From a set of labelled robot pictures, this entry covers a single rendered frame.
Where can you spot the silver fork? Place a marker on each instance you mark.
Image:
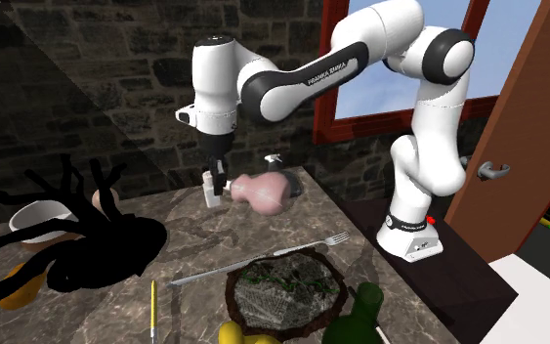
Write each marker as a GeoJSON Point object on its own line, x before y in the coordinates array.
{"type": "Point", "coordinates": [312, 243]}

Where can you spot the small white bottle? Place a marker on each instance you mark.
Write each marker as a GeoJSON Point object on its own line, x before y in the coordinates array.
{"type": "Point", "coordinates": [209, 193]}

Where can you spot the yellow rounded thing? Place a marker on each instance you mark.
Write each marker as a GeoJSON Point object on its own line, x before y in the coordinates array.
{"type": "Point", "coordinates": [19, 290]}

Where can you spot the dark robot stand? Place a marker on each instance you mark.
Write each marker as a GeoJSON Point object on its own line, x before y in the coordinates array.
{"type": "Point", "coordinates": [450, 281]}

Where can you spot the brown-rimmed grey patterned plate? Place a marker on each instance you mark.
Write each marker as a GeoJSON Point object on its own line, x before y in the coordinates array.
{"type": "Point", "coordinates": [284, 290]}

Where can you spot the beige egg-shaped thing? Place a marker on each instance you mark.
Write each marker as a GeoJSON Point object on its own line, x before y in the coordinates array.
{"type": "Point", "coordinates": [97, 199]}

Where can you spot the white bowl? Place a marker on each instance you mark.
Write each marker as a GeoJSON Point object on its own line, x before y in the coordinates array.
{"type": "Point", "coordinates": [36, 217]}

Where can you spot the black spider figure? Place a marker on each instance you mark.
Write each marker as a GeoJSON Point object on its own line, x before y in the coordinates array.
{"type": "Point", "coordinates": [108, 252]}

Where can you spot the white spray bottle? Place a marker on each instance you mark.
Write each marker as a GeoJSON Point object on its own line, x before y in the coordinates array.
{"type": "Point", "coordinates": [273, 163]}

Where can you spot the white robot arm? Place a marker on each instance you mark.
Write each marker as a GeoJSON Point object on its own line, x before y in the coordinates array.
{"type": "Point", "coordinates": [427, 143]}

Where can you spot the yellow pen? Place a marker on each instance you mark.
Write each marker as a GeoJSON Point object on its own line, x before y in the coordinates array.
{"type": "Point", "coordinates": [153, 309]}

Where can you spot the dark green bottle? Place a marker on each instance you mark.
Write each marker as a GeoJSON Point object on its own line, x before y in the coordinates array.
{"type": "Point", "coordinates": [360, 319]}

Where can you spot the yellow pear-shaped thing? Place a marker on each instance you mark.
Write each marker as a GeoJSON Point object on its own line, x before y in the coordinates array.
{"type": "Point", "coordinates": [239, 335]}

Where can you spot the white cabinet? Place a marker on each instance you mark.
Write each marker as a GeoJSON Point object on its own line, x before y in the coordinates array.
{"type": "Point", "coordinates": [536, 305]}

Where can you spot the dark grey round dish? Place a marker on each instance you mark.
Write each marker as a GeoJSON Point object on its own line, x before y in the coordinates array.
{"type": "Point", "coordinates": [296, 186]}

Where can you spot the red-framed window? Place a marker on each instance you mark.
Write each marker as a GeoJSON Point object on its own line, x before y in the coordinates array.
{"type": "Point", "coordinates": [398, 95]}

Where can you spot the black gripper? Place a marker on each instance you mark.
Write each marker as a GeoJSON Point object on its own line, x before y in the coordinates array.
{"type": "Point", "coordinates": [218, 143]}

